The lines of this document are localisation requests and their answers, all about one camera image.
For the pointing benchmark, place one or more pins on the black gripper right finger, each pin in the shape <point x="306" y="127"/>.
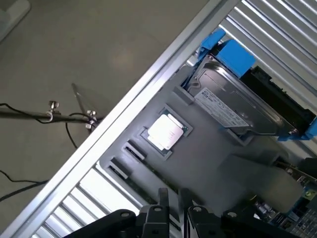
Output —
<point x="198" y="223"/>

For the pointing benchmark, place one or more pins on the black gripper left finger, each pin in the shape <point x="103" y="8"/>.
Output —
<point x="151" y="223"/>

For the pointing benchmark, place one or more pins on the green RAM stick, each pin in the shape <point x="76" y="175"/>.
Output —
<point x="138" y="188"/>

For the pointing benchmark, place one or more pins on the grey parts rack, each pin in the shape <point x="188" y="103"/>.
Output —
<point x="210" y="161"/>

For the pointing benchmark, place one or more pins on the silver CPU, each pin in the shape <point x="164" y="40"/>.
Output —
<point x="164" y="131"/>

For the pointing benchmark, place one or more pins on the green graphics card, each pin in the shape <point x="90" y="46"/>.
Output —
<point x="307" y="193"/>

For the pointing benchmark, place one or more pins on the silver hard disk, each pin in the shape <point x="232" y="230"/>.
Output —
<point x="223" y="94"/>

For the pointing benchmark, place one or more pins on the black tripod stand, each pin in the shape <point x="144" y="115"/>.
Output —
<point x="24" y="114"/>

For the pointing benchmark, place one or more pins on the blue disk carrier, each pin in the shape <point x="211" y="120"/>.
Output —
<point x="237" y="57"/>

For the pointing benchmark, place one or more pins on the aluminium table frame rail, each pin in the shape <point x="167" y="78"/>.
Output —
<point x="123" y="114"/>

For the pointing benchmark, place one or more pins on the pale grey base plate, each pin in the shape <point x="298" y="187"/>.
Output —
<point x="12" y="15"/>

